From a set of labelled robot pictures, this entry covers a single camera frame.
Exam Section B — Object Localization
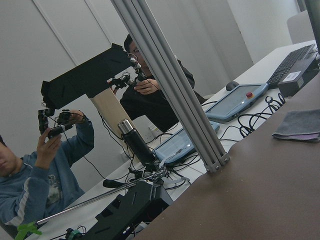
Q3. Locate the black keyboard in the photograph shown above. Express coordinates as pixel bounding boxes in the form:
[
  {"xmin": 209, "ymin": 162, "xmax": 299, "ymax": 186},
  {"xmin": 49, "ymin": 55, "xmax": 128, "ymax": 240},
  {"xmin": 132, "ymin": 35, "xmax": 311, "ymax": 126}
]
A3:
[{"xmin": 266, "ymin": 43, "xmax": 315, "ymax": 90}]

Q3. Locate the teach pendant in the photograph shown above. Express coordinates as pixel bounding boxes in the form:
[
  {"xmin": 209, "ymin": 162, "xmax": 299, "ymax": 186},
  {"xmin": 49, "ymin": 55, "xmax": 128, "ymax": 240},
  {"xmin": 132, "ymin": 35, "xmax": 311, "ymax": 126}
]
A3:
[
  {"xmin": 152, "ymin": 121, "xmax": 221, "ymax": 168},
  {"xmin": 205, "ymin": 83, "xmax": 269, "ymax": 123}
]

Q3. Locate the person in blue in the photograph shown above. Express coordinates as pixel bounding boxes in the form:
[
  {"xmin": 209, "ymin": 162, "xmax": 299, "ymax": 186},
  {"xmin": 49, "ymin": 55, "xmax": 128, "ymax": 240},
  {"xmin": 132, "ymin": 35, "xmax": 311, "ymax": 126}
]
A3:
[{"xmin": 0, "ymin": 110, "xmax": 95, "ymax": 227}]

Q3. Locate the black monitor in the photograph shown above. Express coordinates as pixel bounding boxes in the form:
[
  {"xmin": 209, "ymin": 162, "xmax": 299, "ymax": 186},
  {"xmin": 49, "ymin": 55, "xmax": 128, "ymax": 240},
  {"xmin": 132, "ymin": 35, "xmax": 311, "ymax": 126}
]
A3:
[{"xmin": 304, "ymin": 0, "xmax": 320, "ymax": 53}]

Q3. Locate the computer mouse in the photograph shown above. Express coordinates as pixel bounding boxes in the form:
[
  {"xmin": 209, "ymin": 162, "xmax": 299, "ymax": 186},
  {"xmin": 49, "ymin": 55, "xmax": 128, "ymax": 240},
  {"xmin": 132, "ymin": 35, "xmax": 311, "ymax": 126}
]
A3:
[{"xmin": 225, "ymin": 81, "xmax": 239, "ymax": 91}]

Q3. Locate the aluminium frame post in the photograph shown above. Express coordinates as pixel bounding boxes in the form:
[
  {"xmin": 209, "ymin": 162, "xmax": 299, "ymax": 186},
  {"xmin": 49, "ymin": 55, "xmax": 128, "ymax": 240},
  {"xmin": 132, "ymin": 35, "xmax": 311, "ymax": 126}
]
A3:
[{"xmin": 112, "ymin": 0, "xmax": 230, "ymax": 173}]

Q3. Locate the grey folded cloth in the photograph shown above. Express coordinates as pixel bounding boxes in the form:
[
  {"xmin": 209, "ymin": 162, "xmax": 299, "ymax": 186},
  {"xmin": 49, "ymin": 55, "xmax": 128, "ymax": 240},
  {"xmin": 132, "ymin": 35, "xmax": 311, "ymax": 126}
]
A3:
[{"xmin": 272, "ymin": 109, "xmax": 320, "ymax": 142}]

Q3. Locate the black thermos bottle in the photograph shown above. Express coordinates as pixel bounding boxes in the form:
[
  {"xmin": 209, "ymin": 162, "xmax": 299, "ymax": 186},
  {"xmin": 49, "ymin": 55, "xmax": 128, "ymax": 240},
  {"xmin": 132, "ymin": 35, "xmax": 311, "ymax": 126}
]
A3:
[{"xmin": 117, "ymin": 119, "xmax": 155, "ymax": 169}]

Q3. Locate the person in black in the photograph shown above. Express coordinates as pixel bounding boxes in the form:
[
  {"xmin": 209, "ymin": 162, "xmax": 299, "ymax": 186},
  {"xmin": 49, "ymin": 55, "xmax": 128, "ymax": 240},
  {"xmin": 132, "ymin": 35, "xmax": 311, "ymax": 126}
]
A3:
[{"xmin": 107, "ymin": 33, "xmax": 208, "ymax": 133}]

